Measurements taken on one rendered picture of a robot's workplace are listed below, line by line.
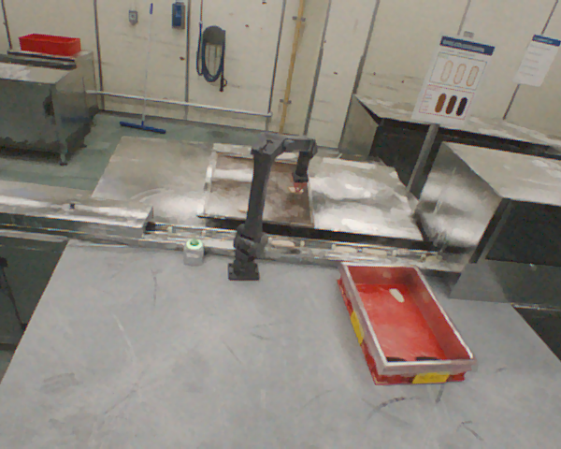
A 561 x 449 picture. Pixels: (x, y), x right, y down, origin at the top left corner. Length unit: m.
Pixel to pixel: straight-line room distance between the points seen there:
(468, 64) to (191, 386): 1.98
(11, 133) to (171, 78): 2.03
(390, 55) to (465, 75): 3.05
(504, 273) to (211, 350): 1.16
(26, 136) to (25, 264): 2.47
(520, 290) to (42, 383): 1.72
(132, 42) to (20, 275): 3.86
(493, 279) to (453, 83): 1.09
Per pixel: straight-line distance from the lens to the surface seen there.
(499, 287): 1.74
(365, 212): 1.85
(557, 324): 2.11
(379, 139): 3.27
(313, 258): 1.54
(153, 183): 2.03
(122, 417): 1.11
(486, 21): 5.69
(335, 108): 4.94
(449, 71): 2.24
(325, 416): 1.13
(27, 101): 4.04
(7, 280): 1.95
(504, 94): 6.07
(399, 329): 1.42
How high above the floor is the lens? 1.78
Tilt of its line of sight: 33 degrees down
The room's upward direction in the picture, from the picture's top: 11 degrees clockwise
